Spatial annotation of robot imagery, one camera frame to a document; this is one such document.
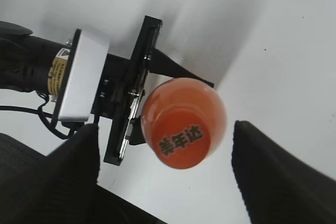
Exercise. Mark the orange bottle cap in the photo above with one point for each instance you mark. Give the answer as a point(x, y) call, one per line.
point(180, 138)

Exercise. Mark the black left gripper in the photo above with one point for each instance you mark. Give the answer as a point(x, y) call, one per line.
point(121, 89)

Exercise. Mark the orange soda plastic bottle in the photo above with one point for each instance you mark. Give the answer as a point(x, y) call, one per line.
point(190, 94)

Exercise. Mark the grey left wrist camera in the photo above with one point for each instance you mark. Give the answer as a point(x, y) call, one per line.
point(82, 75)

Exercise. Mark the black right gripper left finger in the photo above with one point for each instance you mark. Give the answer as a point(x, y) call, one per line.
point(60, 187)

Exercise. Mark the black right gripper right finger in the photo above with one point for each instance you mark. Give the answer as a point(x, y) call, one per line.
point(275, 186)

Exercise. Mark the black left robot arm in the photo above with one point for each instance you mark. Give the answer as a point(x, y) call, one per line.
point(33, 64)

